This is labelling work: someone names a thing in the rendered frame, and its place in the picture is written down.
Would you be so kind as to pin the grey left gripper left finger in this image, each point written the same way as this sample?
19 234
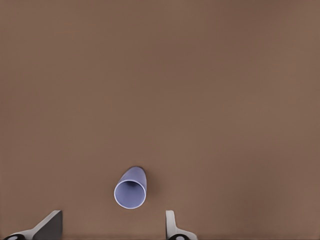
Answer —
48 227

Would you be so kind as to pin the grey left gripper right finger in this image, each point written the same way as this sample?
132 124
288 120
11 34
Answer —
172 226

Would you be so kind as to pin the purple cup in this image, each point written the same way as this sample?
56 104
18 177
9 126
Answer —
130 195

